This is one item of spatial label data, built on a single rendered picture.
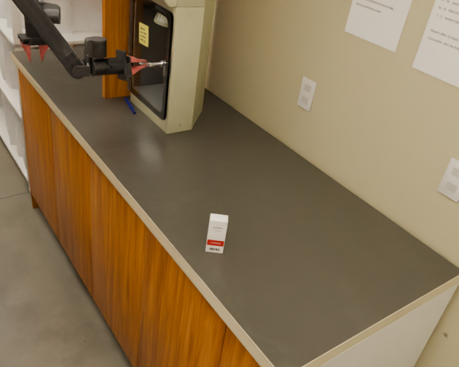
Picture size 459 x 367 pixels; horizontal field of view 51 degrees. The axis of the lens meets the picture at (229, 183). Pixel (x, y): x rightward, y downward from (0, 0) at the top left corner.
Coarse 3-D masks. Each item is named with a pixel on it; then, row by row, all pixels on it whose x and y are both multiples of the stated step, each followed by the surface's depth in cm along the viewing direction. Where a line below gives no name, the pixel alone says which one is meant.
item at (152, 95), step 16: (144, 0) 173; (144, 16) 175; (160, 16) 166; (160, 32) 168; (144, 48) 181; (160, 48) 171; (144, 80) 187; (160, 80) 176; (144, 96) 190; (160, 96) 179; (160, 112) 181
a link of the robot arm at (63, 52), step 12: (12, 0) 142; (24, 0) 143; (24, 12) 145; (36, 12) 146; (36, 24) 148; (48, 24) 149; (48, 36) 151; (60, 36) 153; (60, 48) 154; (60, 60) 156; (72, 60) 157; (72, 72) 159
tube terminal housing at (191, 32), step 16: (192, 0) 161; (208, 0) 169; (176, 16) 160; (192, 16) 164; (208, 16) 176; (176, 32) 164; (192, 32) 167; (208, 32) 183; (176, 48) 167; (192, 48) 171; (208, 48) 190; (176, 64) 170; (192, 64) 174; (176, 80) 174; (192, 80) 178; (176, 96) 177; (192, 96) 182; (144, 112) 196; (176, 112) 181; (192, 112) 186; (176, 128) 185
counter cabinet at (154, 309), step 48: (48, 144) 224; (48, 192) 244; (96, 192) 183; (96, 240) 196; (144, 240) 154; (96, 288) 211; (144, 288) 163; (192, 288) 133; (144, 336) 174; (192, 336) 140; (384, 336) 126
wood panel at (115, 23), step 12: (108, 0) 182; (120, 0) 185; (108, 12) 185; (120, 12) 187; (108, 24) 187; (120, 24) 190; (108, 36) 190; (120, 36) 193; (108, 48) 192; (120, 48) 195; (108, 84) 200; (120, 84) 204; (108, 96) 203; (120, 96) 207
